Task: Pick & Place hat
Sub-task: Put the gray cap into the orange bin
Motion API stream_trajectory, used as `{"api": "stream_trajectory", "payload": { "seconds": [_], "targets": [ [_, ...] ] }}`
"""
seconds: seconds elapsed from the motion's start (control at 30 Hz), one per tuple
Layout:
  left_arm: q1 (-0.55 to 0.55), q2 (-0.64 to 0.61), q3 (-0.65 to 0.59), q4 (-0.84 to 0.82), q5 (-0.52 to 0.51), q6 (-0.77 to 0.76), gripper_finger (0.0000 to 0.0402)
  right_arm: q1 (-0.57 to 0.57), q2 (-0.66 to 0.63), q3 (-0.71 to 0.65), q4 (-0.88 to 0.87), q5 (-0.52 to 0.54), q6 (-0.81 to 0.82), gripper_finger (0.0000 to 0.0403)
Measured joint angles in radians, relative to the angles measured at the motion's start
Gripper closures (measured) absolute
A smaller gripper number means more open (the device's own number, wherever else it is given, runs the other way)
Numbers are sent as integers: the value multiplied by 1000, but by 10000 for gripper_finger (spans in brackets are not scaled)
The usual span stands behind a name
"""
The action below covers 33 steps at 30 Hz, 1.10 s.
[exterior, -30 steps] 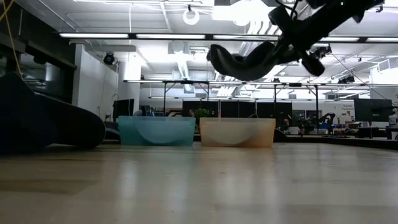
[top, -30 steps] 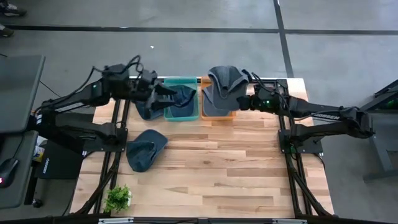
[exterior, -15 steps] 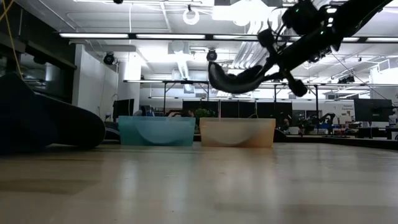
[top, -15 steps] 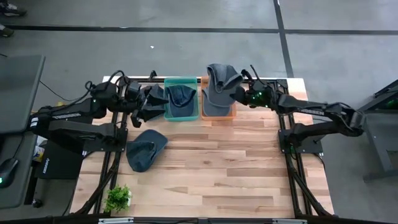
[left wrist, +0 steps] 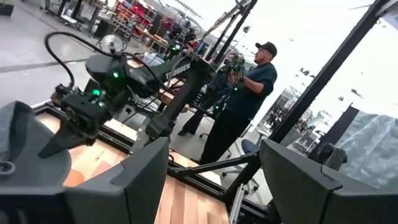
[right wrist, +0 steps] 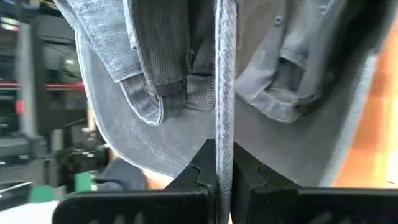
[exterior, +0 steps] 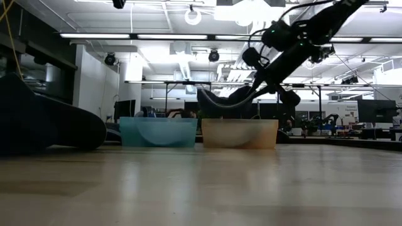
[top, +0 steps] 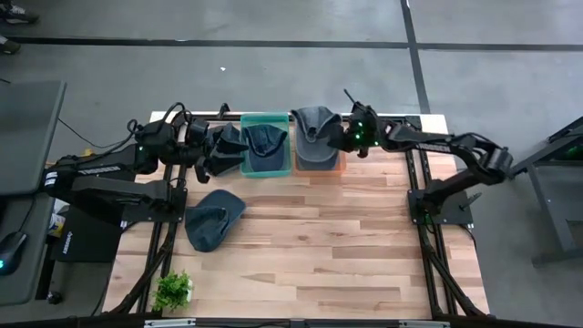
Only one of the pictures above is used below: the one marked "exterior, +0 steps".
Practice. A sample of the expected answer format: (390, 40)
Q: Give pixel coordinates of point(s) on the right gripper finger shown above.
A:
(290, 98)
(248, 94)

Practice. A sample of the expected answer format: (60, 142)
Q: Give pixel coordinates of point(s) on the grey shoe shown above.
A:
(220, 103)

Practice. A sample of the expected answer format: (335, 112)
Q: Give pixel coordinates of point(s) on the dark shoe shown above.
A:
(113, 133)
(37, 125)

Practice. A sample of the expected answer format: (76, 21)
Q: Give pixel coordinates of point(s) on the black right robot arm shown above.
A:
(329, 19)

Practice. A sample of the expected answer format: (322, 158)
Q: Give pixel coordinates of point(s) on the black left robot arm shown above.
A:
(119, 3)

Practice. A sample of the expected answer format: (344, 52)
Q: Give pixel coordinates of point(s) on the background black robot arm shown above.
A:
(333, 119)

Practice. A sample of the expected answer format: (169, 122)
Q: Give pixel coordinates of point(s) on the dark partition panels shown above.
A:
(273, 111)

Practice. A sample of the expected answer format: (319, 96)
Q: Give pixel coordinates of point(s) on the orange translucent plastic bin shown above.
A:
(238, 135)

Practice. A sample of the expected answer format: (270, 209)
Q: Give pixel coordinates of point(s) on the person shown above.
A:
(182, 113)

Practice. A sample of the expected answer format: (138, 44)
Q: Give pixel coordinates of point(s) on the black computer monitor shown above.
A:
(377, 110)
(124, 109)

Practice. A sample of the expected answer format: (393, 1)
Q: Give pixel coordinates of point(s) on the teal translucent plastic bin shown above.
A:
(132, 135)

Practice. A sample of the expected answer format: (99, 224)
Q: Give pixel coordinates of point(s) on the white bottle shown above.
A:
(109, 117)

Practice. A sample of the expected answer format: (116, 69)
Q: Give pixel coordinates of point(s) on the black workstation frame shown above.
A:
(188, 83)
(306, 85)

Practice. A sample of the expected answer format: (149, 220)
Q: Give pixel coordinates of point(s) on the black ceiling camera cluster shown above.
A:
(326, 54)
(349, 80)

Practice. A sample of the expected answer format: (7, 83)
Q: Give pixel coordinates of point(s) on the black round ceiling camera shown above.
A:
(110, 59)
(214, 56)

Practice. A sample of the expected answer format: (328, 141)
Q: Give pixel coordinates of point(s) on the white wall sign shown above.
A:
(351, 109)

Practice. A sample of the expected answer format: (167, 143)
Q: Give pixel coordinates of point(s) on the black ceiling light rail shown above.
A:
(211, 37)

